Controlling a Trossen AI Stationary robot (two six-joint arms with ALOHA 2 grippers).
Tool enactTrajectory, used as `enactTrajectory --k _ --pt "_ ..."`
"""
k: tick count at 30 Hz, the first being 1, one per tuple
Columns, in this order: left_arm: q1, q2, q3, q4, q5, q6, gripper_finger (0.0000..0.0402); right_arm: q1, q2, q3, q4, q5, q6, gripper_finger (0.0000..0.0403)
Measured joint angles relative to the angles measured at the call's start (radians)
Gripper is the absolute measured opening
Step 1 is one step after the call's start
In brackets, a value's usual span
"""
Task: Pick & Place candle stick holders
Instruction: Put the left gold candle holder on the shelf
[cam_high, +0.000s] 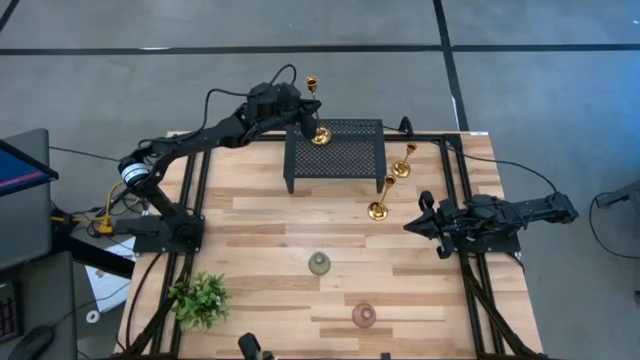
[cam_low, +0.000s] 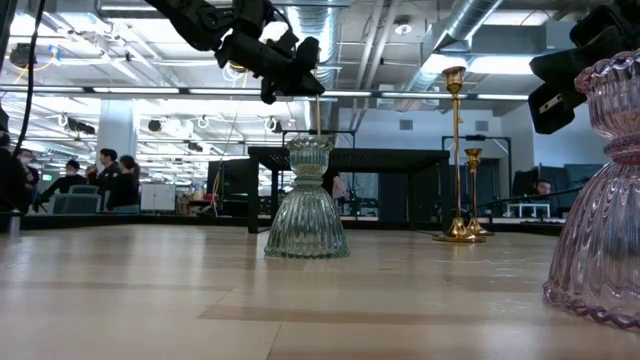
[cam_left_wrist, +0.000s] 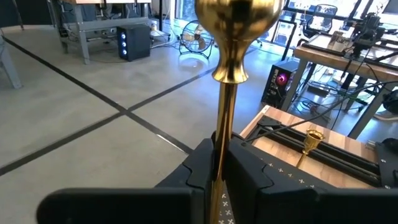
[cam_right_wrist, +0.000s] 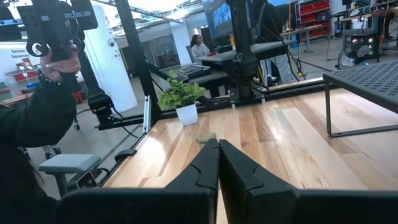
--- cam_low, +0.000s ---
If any person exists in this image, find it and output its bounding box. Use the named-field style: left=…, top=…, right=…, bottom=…
left=17, top=148, right=41, bottom=202
left=529, top=178, right=557, bottom=204
left=32, top=158, right=89, bottom=212
left=0, top=130, right=27, bottom=214
left=105, top=154, right=142, bottom=213
left=322, top=169, right=347, bottom=201
left=85, top=147, right=122, bottom=212

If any black table edge rail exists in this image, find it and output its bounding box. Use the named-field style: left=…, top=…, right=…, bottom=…
left=0, top=212, right=566, bottom=237

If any pink ribbed glass candle holder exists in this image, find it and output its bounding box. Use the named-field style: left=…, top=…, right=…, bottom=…
left=542, top=48, right=640, bottom=331

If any teal office chair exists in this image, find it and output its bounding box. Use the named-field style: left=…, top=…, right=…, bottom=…
left=49, top=184, right=102, bottom=216

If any clear ribbed glass candle holder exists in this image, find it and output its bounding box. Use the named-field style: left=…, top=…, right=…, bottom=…
left=263, top=136, right=351, bottom=260

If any tall gold candlestick holder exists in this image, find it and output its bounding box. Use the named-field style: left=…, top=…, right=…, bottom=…
left=432, top=65, right=487, bottom=245
left=314, top=64, right=322, bottom=140

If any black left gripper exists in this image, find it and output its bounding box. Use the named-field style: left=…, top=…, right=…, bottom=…
left=214, top=29, right=327, bottom=105

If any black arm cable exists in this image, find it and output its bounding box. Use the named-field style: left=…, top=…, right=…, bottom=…
left=12, top=0, right=47, bottom=157

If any black metal frame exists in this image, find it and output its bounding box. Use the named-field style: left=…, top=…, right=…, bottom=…
left=441, top=133, right=513, bottom=221

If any white cabinet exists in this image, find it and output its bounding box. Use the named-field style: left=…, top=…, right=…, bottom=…
left=140, top=183, right=177, bottom=212

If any short gold candlestick holder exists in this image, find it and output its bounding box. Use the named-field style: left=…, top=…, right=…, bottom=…
left=463, top=147, right=495, bottom=238

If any ceiling light strip rail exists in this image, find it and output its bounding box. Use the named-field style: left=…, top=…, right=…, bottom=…
left=0, top=84, right=531, bottom=103

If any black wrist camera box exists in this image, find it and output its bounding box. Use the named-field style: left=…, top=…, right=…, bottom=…
left=232, top=0, right=282, bottom=42

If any small white table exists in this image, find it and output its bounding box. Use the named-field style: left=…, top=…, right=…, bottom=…
left=506, top=201, right=552, bottom=220

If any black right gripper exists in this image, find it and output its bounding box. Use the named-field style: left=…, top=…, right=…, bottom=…
left=528, top=0, right=640, bottom=135

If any silver ceiling duct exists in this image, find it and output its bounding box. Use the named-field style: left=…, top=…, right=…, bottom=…
left=399, top=0, right=505, bottom=94
left=287, top=4, right=342, bottom=134

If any white column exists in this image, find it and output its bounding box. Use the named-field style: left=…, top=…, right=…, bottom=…
left=96, top=98, right=139, bottom=158

